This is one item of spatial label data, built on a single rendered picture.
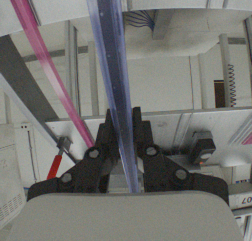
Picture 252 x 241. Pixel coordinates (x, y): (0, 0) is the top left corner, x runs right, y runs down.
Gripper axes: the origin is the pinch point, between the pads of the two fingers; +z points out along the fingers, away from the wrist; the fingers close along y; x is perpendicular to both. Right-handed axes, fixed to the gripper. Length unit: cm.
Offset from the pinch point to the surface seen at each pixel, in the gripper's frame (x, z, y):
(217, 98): -28, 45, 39
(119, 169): -25.6, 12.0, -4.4
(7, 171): -73, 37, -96
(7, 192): -82, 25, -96
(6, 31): 8.7, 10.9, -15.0
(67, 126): -11.3, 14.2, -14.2
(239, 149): -27.6, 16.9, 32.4
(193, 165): -25.6, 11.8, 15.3
